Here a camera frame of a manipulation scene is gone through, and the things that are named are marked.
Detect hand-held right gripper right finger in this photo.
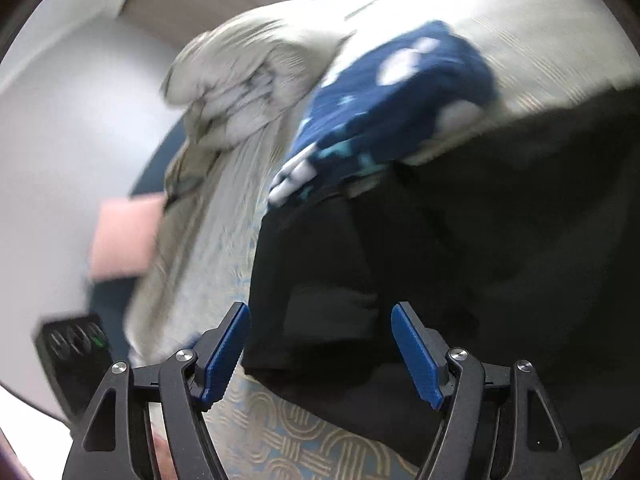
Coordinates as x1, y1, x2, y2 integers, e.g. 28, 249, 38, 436
391, 302, 584, 480

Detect pink box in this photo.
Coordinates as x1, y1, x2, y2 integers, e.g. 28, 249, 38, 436
90, 195, 167, 280

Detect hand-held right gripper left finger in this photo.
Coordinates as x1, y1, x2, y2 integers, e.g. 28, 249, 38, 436
61, 302, 251, 480

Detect blue patterned cloth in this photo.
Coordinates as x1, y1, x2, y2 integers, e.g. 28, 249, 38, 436
269, 20, 500, 207

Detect black pants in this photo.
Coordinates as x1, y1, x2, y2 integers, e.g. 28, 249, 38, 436
241, 87, 640, 468

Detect patterned bed sheet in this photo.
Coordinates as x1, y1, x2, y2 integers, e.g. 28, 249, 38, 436
122, 0, 632, 480

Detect beige crumpled blanket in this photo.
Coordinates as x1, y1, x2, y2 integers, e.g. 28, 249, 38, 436
160, 0, 351, 206

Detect black device with lights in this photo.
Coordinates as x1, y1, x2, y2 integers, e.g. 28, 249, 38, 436
32, 312, 113, 418

